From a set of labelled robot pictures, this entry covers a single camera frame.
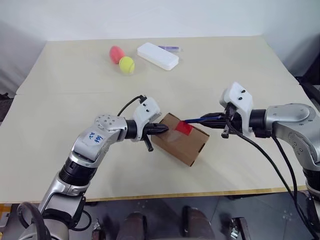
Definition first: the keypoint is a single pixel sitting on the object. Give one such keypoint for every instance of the white plastic case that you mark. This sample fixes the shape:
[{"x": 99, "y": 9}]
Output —
[{"x": 157, "y": 56}]

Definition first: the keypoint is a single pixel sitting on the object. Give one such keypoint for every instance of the dark brown rounded shape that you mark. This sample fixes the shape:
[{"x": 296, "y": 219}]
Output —
[
  {"x": 132, "y": 226},
  {"x": 198, "y": 223}
]

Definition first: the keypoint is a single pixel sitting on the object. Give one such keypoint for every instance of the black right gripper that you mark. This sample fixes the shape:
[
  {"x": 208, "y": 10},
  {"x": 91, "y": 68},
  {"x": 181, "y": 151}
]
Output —
[{"x": 233, "y": 123}]

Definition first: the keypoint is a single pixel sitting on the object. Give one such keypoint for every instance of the pink oval ball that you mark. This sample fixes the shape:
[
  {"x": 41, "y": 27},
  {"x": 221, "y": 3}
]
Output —
[{"x": 116, "y": 53}]

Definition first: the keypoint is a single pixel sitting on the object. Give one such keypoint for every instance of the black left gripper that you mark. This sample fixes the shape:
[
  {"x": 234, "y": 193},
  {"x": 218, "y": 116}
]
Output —
[{"x": 148, "y": 130}]

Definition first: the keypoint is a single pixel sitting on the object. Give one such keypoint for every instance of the black stand frame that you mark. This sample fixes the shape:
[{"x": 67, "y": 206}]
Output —
[{"x": 311, "y": 85}]

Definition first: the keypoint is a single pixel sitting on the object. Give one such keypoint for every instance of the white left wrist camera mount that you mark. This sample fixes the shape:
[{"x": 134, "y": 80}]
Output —
[{"x": 147, "y": 107}]

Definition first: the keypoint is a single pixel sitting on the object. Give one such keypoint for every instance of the red tape patch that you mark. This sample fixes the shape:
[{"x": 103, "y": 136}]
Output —
[{"x": 183, "y": 128}]

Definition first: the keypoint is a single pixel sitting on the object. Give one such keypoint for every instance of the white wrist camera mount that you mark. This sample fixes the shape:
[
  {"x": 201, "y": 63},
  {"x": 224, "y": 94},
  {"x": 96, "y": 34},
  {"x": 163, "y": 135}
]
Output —
[
  {"x": 237, "y": 96},
  {"x": 147, "y": 107}
]

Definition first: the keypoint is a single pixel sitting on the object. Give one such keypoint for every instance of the yellow tennis ball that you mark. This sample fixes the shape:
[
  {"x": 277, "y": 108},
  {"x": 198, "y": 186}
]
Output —
[{"x": 127, "y": 64}]

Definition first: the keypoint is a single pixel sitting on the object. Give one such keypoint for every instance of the purple pen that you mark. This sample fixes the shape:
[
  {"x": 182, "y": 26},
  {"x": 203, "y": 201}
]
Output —
[{"x": 168, "y": 47}]

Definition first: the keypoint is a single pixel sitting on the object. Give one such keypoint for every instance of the brown cardboard box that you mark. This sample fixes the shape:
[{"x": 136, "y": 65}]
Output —
[{"x": 182, "y": 147}]

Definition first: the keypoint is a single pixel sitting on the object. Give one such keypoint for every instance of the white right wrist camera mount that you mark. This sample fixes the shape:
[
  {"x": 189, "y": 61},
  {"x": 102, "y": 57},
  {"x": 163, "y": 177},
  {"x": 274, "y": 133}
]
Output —
[{"x": 237, "y": 96}]

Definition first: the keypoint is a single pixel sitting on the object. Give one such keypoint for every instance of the black tripod frame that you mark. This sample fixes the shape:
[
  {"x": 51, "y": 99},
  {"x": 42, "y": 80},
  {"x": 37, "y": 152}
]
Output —
[{"x": 4, "y": 95}]

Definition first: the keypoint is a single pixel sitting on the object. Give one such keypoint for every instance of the blue pen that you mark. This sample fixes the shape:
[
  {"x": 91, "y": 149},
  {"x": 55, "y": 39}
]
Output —
[{"x": 195, "y": 120}]

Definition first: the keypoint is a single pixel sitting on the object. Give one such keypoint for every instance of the metal table foot bracket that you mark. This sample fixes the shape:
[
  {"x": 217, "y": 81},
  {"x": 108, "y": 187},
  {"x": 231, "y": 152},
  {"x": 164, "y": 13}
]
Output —
[
  {"x": 238, "y": 228},
  {"x": 98, "y": 230}
]

